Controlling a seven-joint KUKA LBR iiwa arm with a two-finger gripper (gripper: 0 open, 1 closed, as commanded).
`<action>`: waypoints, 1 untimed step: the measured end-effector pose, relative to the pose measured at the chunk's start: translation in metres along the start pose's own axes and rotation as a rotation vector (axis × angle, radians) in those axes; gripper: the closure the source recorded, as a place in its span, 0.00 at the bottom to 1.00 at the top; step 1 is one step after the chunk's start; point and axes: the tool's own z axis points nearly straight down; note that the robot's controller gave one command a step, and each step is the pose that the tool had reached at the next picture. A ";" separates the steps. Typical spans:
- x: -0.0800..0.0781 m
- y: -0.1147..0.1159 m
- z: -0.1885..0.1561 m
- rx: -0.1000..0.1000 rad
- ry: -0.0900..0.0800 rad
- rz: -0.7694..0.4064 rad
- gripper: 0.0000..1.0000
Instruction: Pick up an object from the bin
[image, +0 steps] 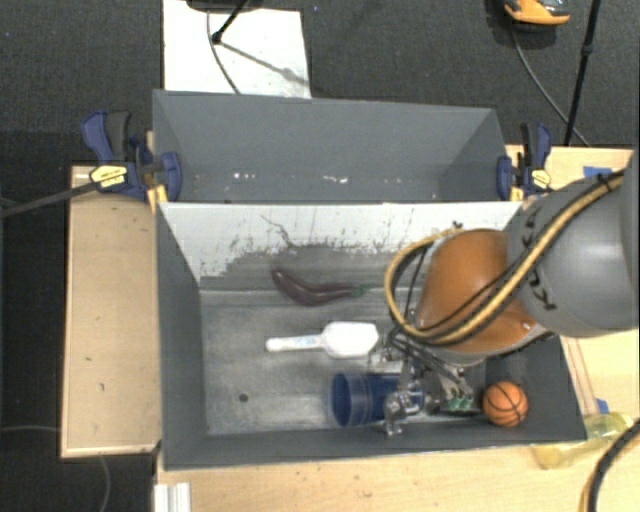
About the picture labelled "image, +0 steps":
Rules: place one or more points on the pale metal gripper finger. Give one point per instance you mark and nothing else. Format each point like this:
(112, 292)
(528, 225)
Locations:
(412, 397)
(395, 412)

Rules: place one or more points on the white plastic scoop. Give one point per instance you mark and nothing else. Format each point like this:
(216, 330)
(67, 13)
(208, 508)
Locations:
(350, 340)

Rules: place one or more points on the purple toy eggplant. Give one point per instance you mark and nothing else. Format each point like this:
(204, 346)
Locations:
(310, 294)

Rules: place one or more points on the pale wood board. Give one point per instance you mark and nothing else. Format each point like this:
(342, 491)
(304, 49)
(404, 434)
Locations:
(110, 320)

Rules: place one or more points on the orange toy basketball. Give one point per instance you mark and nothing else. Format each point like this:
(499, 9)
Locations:
(505, 404)

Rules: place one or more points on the grey metal bin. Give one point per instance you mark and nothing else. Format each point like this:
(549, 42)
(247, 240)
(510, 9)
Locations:
(280, 385)

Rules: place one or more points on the blue plastic cup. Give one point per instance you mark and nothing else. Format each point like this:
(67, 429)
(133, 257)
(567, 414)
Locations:
(357, 400)

